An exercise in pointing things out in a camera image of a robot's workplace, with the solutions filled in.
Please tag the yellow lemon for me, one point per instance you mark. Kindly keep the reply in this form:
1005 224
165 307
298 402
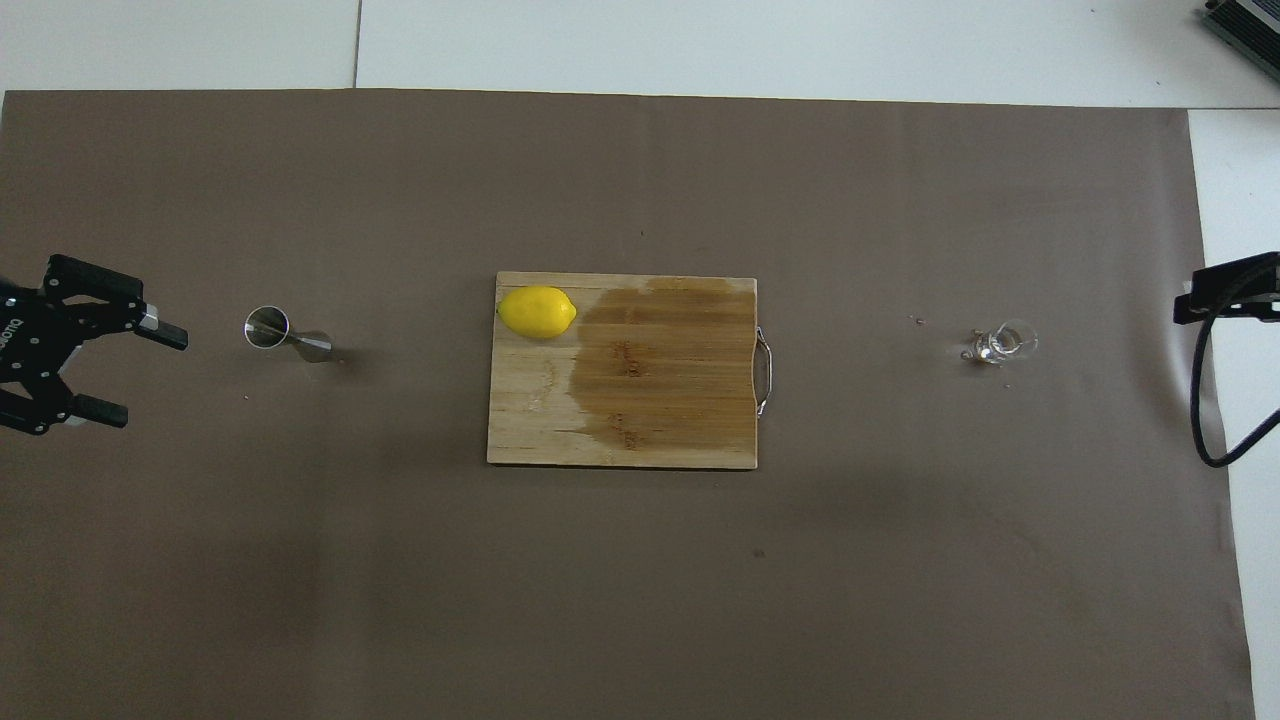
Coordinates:
537 312

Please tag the brown table mat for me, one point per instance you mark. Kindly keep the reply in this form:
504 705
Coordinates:
640 600

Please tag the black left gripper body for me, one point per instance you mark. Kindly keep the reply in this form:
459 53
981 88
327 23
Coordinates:
25 340

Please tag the small clear glass cup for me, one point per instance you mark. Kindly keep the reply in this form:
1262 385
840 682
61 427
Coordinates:
1000 345

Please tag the grey ribbed metal device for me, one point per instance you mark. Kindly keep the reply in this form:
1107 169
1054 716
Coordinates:
1250 25

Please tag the steel double jigger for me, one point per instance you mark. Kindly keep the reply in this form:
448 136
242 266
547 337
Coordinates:
268 327

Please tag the wooden cutting board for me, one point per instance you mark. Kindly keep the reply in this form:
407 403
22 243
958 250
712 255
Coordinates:
650 400

